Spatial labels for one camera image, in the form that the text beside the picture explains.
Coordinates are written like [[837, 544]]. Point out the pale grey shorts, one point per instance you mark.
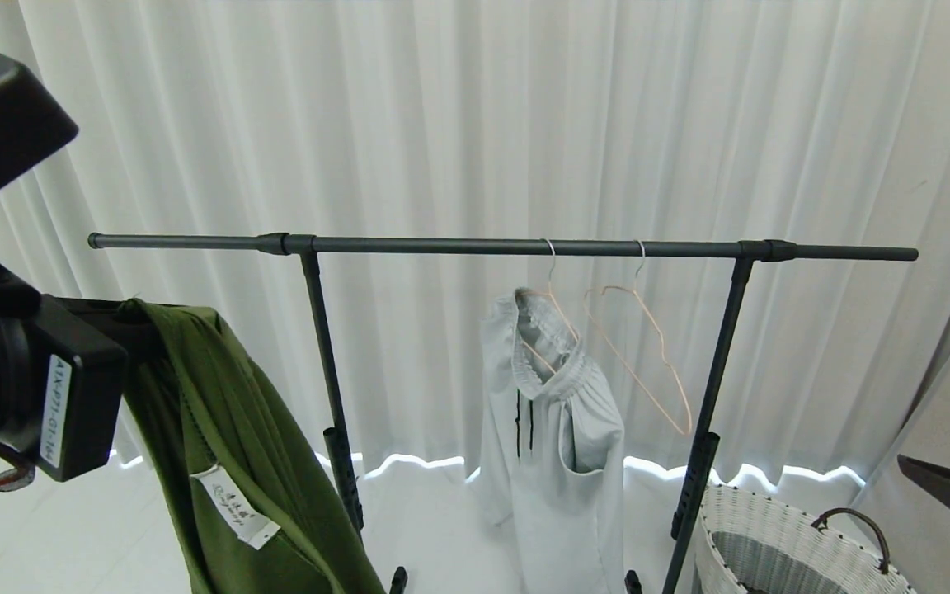
[[557, 495]]

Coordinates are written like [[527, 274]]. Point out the white curtain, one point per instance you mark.
[[442, 107]]

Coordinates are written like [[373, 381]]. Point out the white laundry basket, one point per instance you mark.
[[772, 520]]

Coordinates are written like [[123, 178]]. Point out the pink clothes hanger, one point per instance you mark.
[[553, 256], [642, 252]]

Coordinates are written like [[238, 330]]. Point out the black clothes rack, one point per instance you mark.
[[442, 246]]

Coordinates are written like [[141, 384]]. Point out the green garment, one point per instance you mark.
[[219, 412]]

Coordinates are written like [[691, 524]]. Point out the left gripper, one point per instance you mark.
[[87, 388]]

